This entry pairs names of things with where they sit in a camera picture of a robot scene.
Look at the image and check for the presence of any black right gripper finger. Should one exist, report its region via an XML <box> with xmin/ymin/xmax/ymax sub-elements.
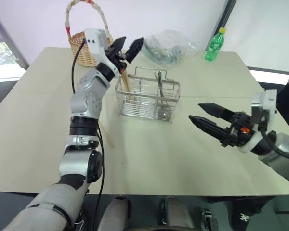
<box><xmin>188</xmin><ymin>115</ymin><xmax>229</xmax><ymax>143</ymax></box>
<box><xmin>198</xmin><ymin>103</ymin><xmax>235</xmax><ymax>120</ymax></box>

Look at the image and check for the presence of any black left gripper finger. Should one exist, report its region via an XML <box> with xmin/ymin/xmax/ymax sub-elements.
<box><xmin>125</xmin><ymin>37</ymin><xmax>145</xmax><ymax>64</ymax></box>
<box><xmin>112</xmin><ymin>36</ymin><xmax>127</xmax><ymax>52</ymax></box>

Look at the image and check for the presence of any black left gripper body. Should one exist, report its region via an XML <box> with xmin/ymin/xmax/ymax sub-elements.
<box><xmin>105</xmin><ymin>46</ymin><xmax>129</xmax><ymax>73</ymax></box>

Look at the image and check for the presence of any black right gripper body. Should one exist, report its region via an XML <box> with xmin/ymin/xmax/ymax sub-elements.
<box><xmin>219</xmin><ymin>111</ymin><xmax>259</xmax><ymax>148</ymax></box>

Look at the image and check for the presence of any wooden chopstick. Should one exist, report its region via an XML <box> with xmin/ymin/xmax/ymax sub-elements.
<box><xmin>120</xmin><ymin>68</ymin><xmax>136</xmax><ymax>104</ymax></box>
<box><xmin>99</xmin><ymin>123</ymin><xmax>115</xmax><ymax>148</ymax></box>

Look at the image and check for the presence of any metal spoon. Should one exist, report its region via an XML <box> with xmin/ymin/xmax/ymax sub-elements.
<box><xmin>155</xmin><ymin>72</ymin><xmax>171</xmax><ymax>120</ymax></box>

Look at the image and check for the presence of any clear plastic bag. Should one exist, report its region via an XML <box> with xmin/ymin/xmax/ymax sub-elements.
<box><xmin>143</xmin><ymin>29</ymin><xmax>203</xmax><ymax>66</ymax></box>

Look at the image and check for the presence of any green plastic bottle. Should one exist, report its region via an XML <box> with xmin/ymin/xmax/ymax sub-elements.
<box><xmin>204</xmin><ymin>27</ymin><xmax>227</xmax><ymax>62</ymax></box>

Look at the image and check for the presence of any black shoe with white print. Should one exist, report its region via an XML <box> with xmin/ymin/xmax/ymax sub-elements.
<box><xmin>230</xmin><ymin>199</ymin><xmax>264</xmax><ymax>231</ymax></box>

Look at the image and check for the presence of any grey rounded shape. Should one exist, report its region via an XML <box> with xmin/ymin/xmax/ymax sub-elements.
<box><xmin>158</xmin><ymin>196</ymin><xmax>196</xmax><ymax>231</ymax></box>
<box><xmin>97</xmin><ymin>196</ymin><xmax>132</xmax><ymax>231</ymax></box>

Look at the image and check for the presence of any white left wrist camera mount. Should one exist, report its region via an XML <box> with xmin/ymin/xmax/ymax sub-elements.
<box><xmin>83</xmin><ymin>28</ymin><xmax>107</xmax><ymax>56</ymax></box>

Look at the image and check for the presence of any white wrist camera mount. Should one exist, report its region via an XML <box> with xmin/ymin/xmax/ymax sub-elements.
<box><xmin>238</xmin><ymin>89</ymin><xmax>278</xmax><ymax>154</ymax></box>
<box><xmin>83</xmin><ymin>28</ymin><xmax>107</xmax><ymax>56</ymax></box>

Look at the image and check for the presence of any wicker basket with handle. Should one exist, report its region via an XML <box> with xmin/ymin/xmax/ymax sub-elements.
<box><xmin>64</xmin><ymin>0</ymin><xmax>115</xmax><ymax>68</ymax></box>

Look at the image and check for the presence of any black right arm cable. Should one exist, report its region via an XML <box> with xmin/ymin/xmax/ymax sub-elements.
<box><xmin>259</xmin><ymin>129</ymin><xmax>289</xmax><ymax>161</ymax></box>

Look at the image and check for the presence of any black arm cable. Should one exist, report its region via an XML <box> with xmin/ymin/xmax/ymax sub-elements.
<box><xmin>71</xmin><ymin>38</ymin><xmax>105</xmax><ymax>231</ymax></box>
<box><xmin>259</xmin><ymin>129</ymin><xmax>289</xmax><ymax>161</ymax></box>

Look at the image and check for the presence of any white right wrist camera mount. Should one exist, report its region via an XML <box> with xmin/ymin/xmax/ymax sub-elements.
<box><xmin>238</xmin><ymin>89</ymin><xmax>278</xmax><ymax>154</ymax></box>

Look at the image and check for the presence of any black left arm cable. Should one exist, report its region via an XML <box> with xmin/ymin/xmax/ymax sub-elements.
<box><xmin>71</xmin><ymin>38</ymin><xmax>105</xmax><ymax>231</ymax></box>

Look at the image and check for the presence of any metal wire basket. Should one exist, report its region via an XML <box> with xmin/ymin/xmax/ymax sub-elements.
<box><xmin>114</xmin><ymin>66</ymin><xmax>182</xmax><ymax>125</ymax></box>

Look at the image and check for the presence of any black buckle strap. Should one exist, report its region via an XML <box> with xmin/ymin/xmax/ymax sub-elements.
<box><xmin>201</xmin><ymin>208</ymin><xmax>219</xmax><ymax>231</ymax></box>

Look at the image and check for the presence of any black metal frame post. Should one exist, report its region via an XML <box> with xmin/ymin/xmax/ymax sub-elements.
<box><xmin>222</xmin><ymin>0</ymin><xmax>238</xmax><ymax>31</ymax></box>

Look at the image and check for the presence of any black window frame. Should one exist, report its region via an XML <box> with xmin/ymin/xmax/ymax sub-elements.
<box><xmin>0</xmin><ymin>6</ymin><xmax>30</xmax><ymax>84</ymax></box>

